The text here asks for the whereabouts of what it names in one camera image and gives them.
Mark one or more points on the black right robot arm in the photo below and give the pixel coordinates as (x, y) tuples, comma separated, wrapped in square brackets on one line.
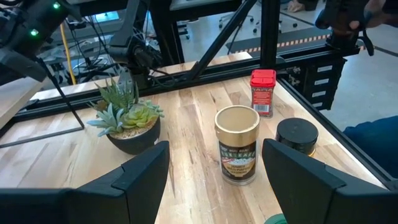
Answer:
[(133, 53)]

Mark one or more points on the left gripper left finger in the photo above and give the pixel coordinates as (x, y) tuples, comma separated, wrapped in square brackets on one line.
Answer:
[(109, 205)]

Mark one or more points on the gold-lid seasoning jar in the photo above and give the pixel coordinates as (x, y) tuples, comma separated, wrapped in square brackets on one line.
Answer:
[(237, 149)]

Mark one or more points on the green-lid glass herb jar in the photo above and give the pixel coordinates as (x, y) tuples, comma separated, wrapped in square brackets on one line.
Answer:
[(276, 220)]

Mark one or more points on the person's hand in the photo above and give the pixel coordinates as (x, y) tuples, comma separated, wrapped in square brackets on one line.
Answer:
[(376, 12)]

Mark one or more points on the wooden shelf with black legs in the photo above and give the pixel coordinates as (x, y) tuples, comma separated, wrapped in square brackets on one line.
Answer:
[(18, 99)]

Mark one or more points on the red-lid spice jar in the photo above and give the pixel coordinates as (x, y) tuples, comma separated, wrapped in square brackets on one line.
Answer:
[(262, 90)]

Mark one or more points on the succulent in black pot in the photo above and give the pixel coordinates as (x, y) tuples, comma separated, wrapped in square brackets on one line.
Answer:
[(130, 124)]

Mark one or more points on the orange spice bottle black lid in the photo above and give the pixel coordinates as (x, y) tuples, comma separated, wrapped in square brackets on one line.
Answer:
[(297, 133)]

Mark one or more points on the black mat with striped edge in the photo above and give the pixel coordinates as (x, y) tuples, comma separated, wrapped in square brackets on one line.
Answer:
[(295, 39)]

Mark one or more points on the black aluminium table frame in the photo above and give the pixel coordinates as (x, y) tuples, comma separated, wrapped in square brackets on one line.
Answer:
[(270, 31)]

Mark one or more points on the person's leg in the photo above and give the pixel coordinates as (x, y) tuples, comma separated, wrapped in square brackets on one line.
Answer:
[(376, 146)]

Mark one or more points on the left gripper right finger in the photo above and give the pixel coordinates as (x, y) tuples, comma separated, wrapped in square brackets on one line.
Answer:
[(326, 205)]

